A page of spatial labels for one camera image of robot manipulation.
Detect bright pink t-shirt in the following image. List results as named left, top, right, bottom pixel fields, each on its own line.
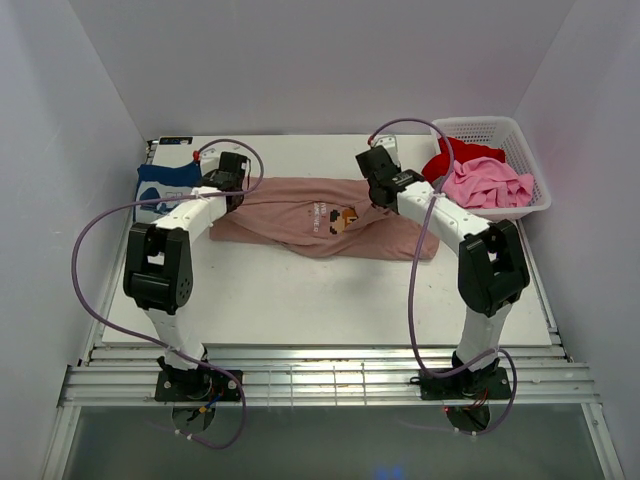
left=442, top=157, right=535, bottom=209

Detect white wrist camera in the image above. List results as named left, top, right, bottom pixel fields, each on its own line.
left=369, top=134, right=398, bottom=163
left=192, top=148, right=221, bottom=175

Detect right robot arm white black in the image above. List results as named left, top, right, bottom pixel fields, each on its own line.
left=356, top=146, right=530, bottom=400

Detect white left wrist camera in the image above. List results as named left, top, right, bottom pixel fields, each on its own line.
left=192, top=148, right=221, bottom=175

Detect white plastic laundry basket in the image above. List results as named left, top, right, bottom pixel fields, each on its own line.
left=433, top=116, right=551, bottom=221

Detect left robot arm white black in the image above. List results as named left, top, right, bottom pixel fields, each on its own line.
left=123, top=152, right=249, bottom=400

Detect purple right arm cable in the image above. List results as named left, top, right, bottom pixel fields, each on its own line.
left=369, top=117, right=516, bottom=436

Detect small blue label sticker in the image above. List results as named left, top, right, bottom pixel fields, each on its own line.
left=158, top=136, right=193, bottom=145

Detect dusty pink printed t-shirt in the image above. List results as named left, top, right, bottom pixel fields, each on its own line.
left=209, top=177, right=421, bottom=261

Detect folded blue printed t-shirt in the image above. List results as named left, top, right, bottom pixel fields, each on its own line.
left=133, top=162, right=202, bottom=223

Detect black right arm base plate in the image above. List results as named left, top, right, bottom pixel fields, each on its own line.
left=410, top=367, right=512, bottom=400

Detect red t-shirt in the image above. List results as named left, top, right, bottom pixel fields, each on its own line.
left=421, top=137, right=506, bottom=184

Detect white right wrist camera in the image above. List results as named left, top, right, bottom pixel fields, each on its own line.
left=369, top=134, right=398, bottom=163

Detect aluminium table frame rails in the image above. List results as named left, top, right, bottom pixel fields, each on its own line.
left=59, top=345, right=600, bottom=408

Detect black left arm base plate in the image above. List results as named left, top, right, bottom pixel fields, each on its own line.
left=154, top=369, right=243, bottom=402

